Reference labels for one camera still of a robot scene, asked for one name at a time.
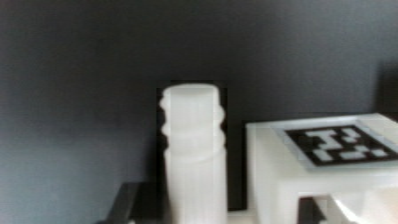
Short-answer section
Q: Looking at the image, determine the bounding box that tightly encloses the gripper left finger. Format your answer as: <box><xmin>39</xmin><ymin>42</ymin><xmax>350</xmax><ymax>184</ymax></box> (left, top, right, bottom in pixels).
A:
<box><xmin>98</xmin><ymin>182</ymin><xmax>164</xmax><ymax>224</ymax></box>

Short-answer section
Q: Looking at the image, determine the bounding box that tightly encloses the white chair leg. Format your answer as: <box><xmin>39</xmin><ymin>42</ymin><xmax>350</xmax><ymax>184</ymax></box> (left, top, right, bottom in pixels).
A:
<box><xmin>247</xmin><ymin>114</ymin><xmax>398</xmax><ymax>224</ymax></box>

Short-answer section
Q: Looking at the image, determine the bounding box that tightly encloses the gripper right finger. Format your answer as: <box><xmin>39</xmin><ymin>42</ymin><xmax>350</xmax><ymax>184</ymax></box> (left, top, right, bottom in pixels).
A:
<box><xmin>297</xmin><ymin>197</ymin><xmax>327</xmax><ymax>224</ymax></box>

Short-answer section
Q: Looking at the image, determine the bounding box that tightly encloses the white chair seat block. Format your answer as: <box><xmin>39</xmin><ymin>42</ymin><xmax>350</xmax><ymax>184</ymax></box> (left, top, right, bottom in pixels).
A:
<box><xmin>156</xmin><ymin>83</ymin><xmax>398</xmax><ymax>224</ymax></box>

